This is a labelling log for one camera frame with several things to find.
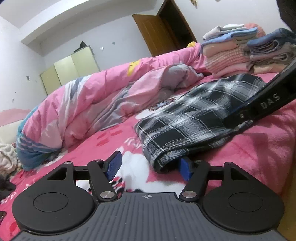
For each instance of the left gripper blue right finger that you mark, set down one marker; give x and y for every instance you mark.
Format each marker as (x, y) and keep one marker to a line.
(186, 168)

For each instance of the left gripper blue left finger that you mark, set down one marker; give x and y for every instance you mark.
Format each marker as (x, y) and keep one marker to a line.
(111, 165)

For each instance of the black white plaid pants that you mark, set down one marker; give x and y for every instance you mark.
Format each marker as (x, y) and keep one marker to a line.
(193, 124)

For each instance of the folded blue grey clothes stack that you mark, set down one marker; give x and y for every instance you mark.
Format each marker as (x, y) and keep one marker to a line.
(272, 52)

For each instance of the pink floral bed blanket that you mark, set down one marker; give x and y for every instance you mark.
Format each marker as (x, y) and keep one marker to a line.
(266, 150)

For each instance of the pink blue patterned duvet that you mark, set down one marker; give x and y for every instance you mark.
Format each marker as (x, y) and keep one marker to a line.
(86, 105)

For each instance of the beige blue folded bedding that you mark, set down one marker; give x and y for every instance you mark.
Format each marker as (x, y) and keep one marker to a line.
(225, 48)

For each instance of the cream white fleece blanket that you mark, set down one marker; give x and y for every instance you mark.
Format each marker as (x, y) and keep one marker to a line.
(9, 159)

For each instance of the pale yellow wardrobe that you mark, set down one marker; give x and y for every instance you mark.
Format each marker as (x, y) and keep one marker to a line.
(79, 64)

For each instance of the dark grey garment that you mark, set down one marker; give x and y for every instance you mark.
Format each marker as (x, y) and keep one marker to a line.
(6, 187)

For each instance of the brown wooden door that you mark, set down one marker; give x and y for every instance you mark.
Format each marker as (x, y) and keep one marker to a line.
(166, 31)

